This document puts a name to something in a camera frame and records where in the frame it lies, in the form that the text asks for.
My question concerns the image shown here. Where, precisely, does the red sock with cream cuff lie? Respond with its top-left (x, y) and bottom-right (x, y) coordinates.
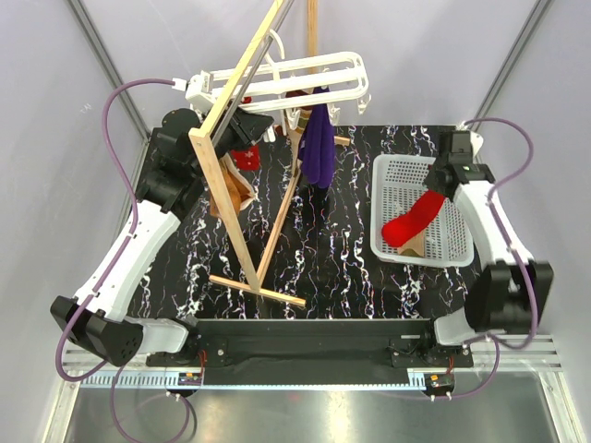
top-left (231, 144), bottom-right (260, 171)

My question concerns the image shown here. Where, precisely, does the orange sock with cream cuff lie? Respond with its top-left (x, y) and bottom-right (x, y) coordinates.
top-left (219, 154), bottom-right (256, 215)

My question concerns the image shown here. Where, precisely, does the purple sock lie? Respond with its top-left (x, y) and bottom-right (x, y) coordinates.
top-left (298, 103), bottom-right (336, 189)

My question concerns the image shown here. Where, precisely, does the white plastic clip hanger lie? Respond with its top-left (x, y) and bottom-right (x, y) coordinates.
top-left (202, 30), bottom-right (370, 139)

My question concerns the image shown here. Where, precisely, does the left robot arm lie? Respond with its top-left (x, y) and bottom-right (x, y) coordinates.
top-left (50, 108), bottom-right (205, 366)

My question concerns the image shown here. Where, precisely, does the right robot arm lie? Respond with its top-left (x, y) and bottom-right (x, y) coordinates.
top-left (418, 129), bottom-right (554, 366)

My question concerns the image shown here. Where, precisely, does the white perforated plastic basket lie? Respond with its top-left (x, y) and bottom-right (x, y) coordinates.
top-left (370, 154), bottom-right (474, 268)

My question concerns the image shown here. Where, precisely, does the black marble pattern mat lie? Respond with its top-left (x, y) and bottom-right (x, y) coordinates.
top-left (119, 126), bottom-right (491, 320)

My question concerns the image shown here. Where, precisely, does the grey metal rack rod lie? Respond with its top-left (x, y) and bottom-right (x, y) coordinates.
top-left (203, 0), bottom-right (294, 146)

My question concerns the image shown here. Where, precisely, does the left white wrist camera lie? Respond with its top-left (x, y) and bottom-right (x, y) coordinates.
top-left (172, 71), bottom-right (215, 114)

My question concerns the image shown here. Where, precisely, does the wooden drying rack frame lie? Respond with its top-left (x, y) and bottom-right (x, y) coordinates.
top-left (185, 1), bottom-right (368, 308)

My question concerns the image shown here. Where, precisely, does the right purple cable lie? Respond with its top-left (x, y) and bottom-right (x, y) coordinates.
top-left (368, 117), bottom-right (540, 400)

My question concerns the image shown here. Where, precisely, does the purple cable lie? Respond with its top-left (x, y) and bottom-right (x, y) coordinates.
top-left (54, 78), bottom-right (199, 443)
top-left (368, 117), bottom-right (540, 400)

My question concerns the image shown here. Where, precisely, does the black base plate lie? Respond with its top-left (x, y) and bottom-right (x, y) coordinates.
top-left (145, 317), bottom-right (532, 388)

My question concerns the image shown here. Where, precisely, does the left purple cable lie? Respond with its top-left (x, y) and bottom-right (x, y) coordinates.
top-left (54, 78), bottom-right (199, 443)

